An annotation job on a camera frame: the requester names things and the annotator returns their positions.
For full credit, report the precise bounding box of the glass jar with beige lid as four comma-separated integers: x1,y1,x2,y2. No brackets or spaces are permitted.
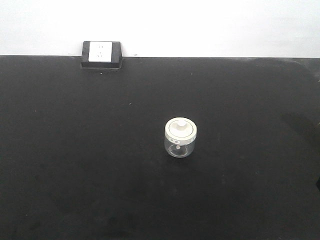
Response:
164,117,197,158

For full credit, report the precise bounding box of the black desktop power socket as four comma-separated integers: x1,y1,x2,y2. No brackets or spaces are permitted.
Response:
81,41,123,69

